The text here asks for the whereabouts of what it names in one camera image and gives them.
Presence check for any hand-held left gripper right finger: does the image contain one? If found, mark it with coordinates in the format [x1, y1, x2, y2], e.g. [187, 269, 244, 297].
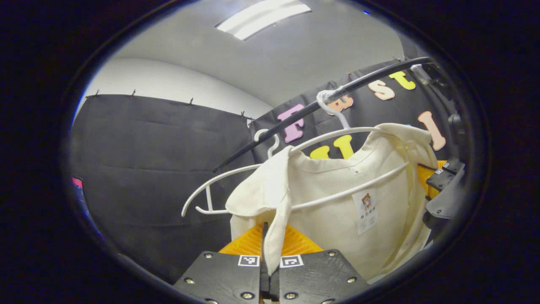
[269, 225, 370, 304]

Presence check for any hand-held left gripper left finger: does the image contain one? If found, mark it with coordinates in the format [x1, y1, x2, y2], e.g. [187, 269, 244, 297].
[173, 223, 270, 304]

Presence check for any cream button shirt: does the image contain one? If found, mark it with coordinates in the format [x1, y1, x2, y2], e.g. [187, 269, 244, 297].
[226, 122, 439, 281]

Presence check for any white plastic clothes hanger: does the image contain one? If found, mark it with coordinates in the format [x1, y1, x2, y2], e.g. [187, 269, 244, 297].
[289, 90, 410, 212]
[181, 129, 280, 217]

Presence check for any black metal clothes rack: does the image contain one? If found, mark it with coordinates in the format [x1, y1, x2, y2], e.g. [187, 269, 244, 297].
[212, 56, 435, 173]

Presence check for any black backdrop cloth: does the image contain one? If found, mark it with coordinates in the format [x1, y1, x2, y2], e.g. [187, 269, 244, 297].
[70, 59, 464, 283]

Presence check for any large ceiling light panel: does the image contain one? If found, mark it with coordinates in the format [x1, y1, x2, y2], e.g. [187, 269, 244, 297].
[215, 0, 312, 41]

